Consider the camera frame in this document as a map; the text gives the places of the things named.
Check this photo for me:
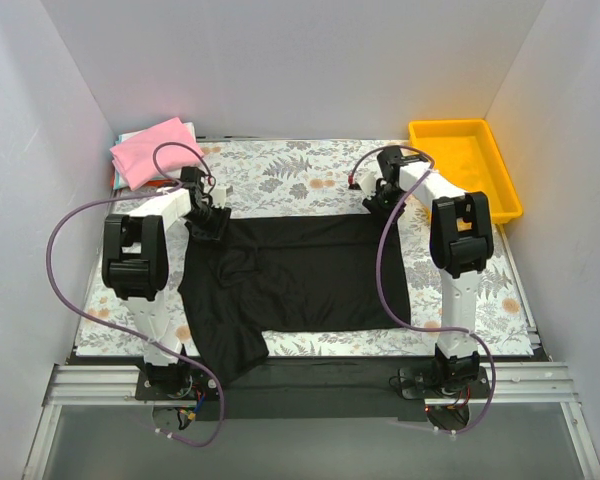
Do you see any black t-shirt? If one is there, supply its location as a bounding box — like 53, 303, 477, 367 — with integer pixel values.
178, 214, 411, 385

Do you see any teal folded t-shirt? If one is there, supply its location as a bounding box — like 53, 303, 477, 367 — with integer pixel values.
111, 135, 124, 191

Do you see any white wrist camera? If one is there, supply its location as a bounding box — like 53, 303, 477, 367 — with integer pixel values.
349, 172, 377, 197
209, 185, 232, 208

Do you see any orange folded t-shirt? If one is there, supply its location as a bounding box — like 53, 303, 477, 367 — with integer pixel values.
144, 179, 169, 188

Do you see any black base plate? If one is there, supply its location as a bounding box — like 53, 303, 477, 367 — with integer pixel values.
134, 355, 499, 422

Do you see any purple cable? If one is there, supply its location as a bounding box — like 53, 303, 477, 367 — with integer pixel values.
349, 147, 501, 436
47, 142, 226, 447

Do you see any floral patterned table mat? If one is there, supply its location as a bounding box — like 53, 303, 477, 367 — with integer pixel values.
74, 140, 535, 357

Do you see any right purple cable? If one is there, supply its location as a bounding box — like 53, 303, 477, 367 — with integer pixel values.
349, 147, 501, 436

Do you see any aluminium frame rail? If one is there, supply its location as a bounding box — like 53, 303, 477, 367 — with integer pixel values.
44, 362, 579, 405

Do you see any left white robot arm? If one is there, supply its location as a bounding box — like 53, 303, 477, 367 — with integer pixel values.
102, 167, 231, 355

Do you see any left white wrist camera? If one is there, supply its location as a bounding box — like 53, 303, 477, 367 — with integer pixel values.
209, 185, 232, 208

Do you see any yellow plastic tray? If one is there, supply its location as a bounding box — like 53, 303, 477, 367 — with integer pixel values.
408, 119, 523, 224

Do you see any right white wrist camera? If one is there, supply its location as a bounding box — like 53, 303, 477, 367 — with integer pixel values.
349, 172, 377, 197

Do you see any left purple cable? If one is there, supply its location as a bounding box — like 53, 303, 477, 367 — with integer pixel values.
47, 142, 226, 447

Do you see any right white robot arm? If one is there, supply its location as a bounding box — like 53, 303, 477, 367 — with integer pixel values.
348, 145, 494, 361

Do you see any pink folded t-shirt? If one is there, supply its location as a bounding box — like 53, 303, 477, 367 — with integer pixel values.
110, 117, 204, 190

